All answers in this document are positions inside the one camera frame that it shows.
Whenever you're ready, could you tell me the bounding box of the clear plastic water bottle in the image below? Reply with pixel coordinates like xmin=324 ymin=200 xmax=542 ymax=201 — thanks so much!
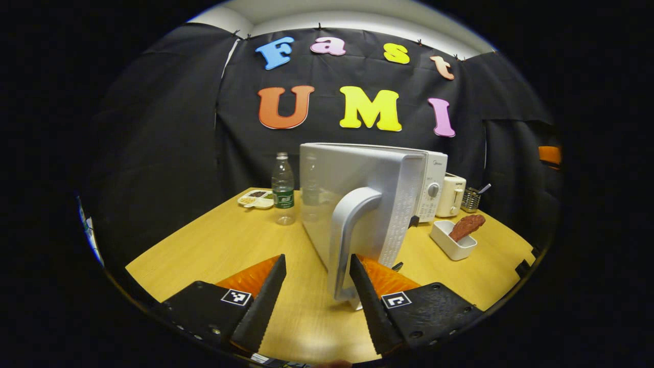
xmin=271 ymin=152 xmax=296 ymax=226

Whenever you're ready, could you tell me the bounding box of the white microwave oven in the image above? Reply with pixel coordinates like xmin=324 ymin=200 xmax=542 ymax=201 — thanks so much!
xmin=299 ymin=142 xmax=449 ymax=311

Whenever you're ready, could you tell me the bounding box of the white toaster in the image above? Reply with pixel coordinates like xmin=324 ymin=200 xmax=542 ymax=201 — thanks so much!
xmin=435 ymin=173 xmax=467 ymax=218

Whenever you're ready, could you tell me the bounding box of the brown chicken drumstick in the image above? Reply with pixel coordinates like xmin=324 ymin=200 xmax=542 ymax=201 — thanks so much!
xmin=449 ymin=214 xmax=486 ymax=243

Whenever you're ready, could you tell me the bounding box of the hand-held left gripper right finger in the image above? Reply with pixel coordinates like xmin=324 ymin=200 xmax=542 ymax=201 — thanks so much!
xmin=349 ymin=254 xmax=483 ymax=357

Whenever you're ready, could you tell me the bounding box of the white divided snack plate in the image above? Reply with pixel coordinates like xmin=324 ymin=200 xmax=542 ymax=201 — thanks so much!
xmin=238 ymin=190 xmax=275 ymax=210

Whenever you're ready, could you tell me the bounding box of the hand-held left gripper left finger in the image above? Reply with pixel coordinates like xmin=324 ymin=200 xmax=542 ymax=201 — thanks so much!
xmin=153 ymin=254 xmax=287 ymax=356

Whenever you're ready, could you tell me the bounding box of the metal mesh holder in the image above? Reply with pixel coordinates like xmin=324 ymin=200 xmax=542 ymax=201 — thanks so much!
xmin=461 ymin=187 xmax=482 ymax=214

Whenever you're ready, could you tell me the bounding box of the white rectangular dish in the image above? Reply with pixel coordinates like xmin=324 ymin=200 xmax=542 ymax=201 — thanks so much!
xmin=430 ymin=220 xmax=478 ymax=261

